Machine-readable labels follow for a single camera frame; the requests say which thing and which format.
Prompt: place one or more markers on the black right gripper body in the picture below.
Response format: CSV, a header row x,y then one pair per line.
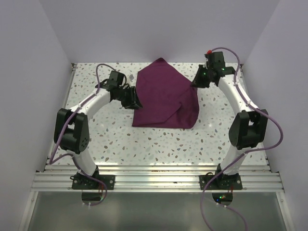
x,y
209,70

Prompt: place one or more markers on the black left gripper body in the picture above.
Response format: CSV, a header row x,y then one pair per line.
x,y
123,96

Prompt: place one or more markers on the purple cloth mat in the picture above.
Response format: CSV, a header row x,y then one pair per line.
x,y
167,98

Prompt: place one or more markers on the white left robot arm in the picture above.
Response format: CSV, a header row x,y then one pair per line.
x,y
72,132

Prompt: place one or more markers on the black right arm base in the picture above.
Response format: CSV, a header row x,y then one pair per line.
x,y
222,182

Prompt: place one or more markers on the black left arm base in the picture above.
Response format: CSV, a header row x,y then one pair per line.
x,y
95,182

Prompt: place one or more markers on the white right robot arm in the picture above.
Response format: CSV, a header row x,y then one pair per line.
x,y
249,124

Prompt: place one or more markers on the aluminium rail frame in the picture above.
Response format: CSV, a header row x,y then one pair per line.
x,y
156,159

